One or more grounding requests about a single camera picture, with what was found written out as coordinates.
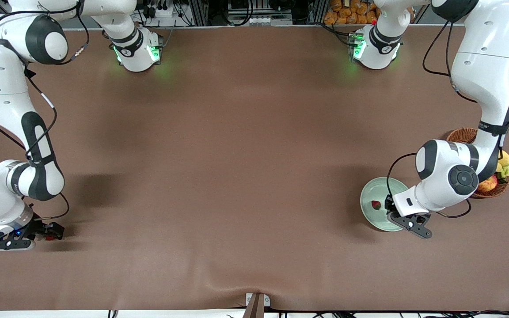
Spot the brown table mat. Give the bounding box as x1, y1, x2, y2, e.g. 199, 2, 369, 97
0, 26, 509, 312

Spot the pale green round plate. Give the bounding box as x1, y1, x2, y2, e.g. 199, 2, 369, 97
360, 177, 410, 232

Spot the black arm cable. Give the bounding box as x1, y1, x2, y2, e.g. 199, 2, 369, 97
386, 20, 478, 219
0, 0, 91, 221

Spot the white power strip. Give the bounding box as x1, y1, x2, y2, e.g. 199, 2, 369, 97
146, 4, 173, 18

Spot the brown wicker basket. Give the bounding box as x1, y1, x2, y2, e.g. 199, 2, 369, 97
447, 128, 509, 199

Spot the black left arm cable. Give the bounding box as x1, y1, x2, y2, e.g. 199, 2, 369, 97
386, 20, 478, 219

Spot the orange bread pile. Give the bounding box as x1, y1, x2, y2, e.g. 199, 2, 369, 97
324, 0, 381, 25

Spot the red apple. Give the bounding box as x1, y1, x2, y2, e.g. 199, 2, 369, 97
477, 174, 499, 193

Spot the metal table edge bracket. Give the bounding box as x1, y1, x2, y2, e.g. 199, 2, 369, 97
246, 293, 270, 318

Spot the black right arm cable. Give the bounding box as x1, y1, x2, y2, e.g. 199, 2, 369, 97
0, 0, 91, 221

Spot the aluminium frame post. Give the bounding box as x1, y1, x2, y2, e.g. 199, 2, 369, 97
308, 0, 328, 25
187, 0, 209, 26

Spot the white terminal block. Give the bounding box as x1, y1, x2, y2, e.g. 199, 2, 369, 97
246, 15, 292, 26

